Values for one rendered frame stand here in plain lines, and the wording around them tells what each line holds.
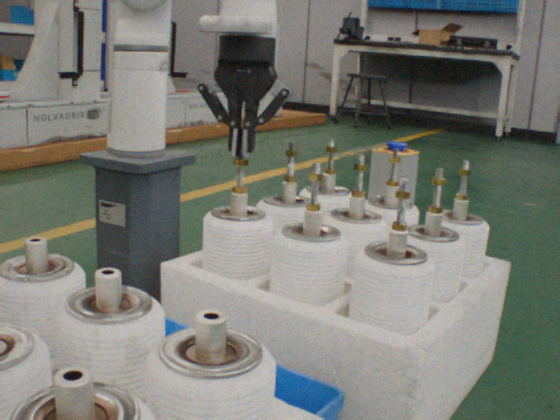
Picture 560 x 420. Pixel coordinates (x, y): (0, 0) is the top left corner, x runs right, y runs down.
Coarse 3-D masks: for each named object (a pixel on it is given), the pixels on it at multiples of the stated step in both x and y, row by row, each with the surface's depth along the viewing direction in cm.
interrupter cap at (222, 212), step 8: (216, 208) 80; (224, 208) 81; (248, 208) 81; (256, 208) 81; (216, 216) 76; (224, 216) 76; (232, 216) 77; (240, 216) 77; (248, 216) 77; (256, 216) 77; (264, 216) 78
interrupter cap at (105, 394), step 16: (96, 384) 34; (32, 400) 32; (48, 400) 32; (96, 400) 33; (112, 400) 33; (128, 400) 33; (16, 416) 30; (32, 416) 31; (48, 416) 31; (96, 416) 32; (112, 416) 31; (128, 416) 32
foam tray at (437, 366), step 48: (192, 288) 76; (240, 288) 72; (480, 288) 75; (288, 336) 67; (336, 336) 63; (384, 336) 60; (432, 336) 61; (480, 336) 79; (336, 384) 64; (384, 384) 60; (432, 384) 63
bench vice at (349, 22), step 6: (342, 18) 494; (348, 18) 478; (354, 18) 488; (348, 24) 491; (354, 24) 490; (342, 30) 482; (348, 30) 488; (354, 30) 492; (360, 30) 504; (348, 36) 504; (354, 36) 501; (360, 36) 506
